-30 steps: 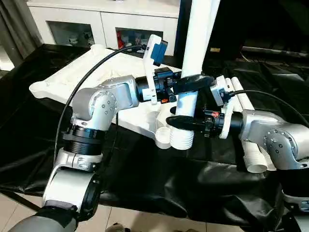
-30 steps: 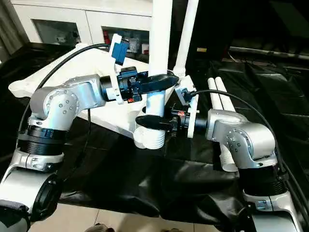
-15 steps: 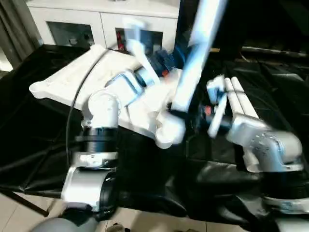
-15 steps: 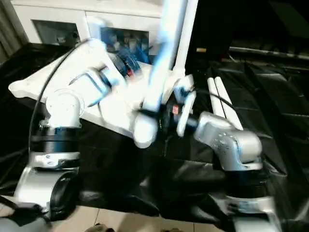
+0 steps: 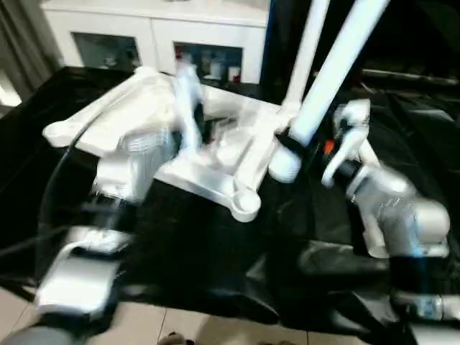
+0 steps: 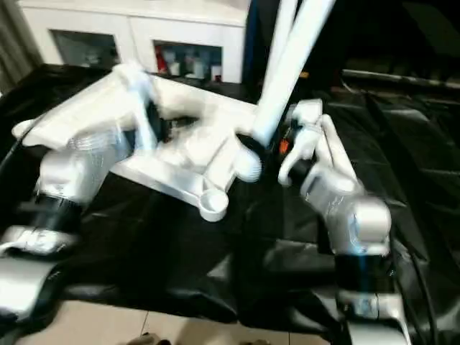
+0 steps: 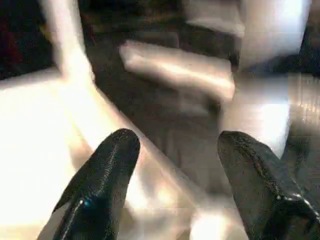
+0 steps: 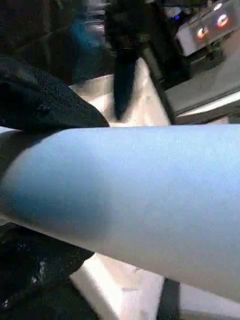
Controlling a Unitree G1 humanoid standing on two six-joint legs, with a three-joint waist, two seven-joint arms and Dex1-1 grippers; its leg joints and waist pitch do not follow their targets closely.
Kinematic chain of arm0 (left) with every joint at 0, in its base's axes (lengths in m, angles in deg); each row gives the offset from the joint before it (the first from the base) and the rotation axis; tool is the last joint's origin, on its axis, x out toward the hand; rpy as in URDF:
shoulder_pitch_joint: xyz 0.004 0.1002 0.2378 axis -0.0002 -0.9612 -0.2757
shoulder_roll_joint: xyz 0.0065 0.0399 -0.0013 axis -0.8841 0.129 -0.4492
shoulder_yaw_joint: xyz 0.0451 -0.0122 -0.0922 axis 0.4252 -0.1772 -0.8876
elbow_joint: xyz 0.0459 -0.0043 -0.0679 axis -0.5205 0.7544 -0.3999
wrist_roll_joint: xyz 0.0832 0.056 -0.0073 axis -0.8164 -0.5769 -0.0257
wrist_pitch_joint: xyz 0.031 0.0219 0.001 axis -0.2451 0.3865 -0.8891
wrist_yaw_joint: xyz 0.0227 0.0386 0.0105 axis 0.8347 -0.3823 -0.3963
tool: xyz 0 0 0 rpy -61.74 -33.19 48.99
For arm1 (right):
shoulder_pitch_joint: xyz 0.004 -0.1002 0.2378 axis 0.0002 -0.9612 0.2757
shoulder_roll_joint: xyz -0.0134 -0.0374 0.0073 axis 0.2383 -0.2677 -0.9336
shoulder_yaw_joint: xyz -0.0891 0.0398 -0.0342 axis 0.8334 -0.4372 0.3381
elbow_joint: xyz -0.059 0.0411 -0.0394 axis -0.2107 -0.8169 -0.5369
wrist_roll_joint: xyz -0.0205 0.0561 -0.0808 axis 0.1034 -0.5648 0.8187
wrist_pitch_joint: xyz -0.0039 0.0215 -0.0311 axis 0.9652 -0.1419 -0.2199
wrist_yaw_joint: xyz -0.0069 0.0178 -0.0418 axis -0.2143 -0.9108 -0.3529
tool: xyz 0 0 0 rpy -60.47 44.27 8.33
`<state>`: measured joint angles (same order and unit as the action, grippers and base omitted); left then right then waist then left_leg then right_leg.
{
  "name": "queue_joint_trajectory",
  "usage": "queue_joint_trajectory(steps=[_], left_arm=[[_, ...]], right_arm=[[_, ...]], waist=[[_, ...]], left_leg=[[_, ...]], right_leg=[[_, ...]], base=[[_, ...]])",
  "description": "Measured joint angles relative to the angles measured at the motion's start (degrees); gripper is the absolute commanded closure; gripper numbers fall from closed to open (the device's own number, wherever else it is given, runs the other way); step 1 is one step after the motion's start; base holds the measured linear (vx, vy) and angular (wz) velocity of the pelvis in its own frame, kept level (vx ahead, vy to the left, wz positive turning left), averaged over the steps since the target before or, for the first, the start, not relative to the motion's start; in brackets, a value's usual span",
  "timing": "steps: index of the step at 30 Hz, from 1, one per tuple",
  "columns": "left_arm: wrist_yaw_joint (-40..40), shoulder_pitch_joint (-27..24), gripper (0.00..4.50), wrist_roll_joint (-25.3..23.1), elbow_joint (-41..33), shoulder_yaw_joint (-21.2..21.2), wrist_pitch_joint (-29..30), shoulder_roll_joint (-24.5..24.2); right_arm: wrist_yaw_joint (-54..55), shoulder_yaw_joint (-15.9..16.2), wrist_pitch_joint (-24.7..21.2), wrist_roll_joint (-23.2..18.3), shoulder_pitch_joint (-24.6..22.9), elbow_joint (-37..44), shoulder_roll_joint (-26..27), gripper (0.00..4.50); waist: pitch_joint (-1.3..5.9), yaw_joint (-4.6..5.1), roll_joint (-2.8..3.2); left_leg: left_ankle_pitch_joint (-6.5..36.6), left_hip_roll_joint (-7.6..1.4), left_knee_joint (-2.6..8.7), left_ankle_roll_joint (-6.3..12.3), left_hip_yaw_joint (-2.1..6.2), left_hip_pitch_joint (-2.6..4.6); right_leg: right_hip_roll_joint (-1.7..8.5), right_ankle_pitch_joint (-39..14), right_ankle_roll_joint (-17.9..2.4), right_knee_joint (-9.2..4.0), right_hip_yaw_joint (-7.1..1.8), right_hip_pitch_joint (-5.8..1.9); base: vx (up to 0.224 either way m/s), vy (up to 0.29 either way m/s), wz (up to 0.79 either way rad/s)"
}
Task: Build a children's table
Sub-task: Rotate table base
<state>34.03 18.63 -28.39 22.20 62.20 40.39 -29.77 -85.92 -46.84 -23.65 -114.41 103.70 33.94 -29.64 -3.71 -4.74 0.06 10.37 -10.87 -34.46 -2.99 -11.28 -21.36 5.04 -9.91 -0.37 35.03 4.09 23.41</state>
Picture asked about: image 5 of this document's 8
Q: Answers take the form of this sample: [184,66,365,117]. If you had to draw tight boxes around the black mat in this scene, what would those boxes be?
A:
[0,65,460,339]

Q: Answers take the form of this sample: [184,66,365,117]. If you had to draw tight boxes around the black metal rail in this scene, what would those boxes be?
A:
[363,68,460,86]

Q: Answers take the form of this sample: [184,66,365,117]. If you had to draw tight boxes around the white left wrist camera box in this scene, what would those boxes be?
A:
[172,61,209,152]

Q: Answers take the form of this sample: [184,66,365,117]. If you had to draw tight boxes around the white plastic table top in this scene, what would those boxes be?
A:
[42,67,303,224]

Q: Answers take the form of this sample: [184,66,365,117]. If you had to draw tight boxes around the grey curtain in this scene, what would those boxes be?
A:
[0,0,62,87]

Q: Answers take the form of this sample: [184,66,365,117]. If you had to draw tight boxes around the white plastic table leg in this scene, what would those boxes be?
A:
[282,0,331,119]
[267,0,392,184]

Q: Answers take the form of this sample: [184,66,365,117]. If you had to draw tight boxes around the white glass-door cabinet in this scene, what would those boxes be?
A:
[40,0,270,86]

